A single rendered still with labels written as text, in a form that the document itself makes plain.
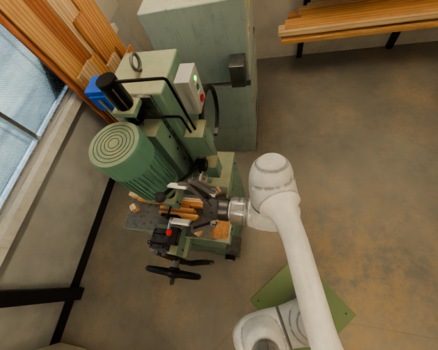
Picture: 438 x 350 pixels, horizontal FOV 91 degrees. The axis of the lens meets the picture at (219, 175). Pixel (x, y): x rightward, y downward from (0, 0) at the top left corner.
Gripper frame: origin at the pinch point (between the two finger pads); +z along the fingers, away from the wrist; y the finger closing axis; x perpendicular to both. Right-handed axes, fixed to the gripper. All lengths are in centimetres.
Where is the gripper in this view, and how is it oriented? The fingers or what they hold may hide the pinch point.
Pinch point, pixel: (173, 203)
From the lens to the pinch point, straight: 76.9
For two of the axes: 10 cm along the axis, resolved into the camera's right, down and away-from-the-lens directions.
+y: -0.1, -9.5, -3.2
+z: -9.7, -0.7, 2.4
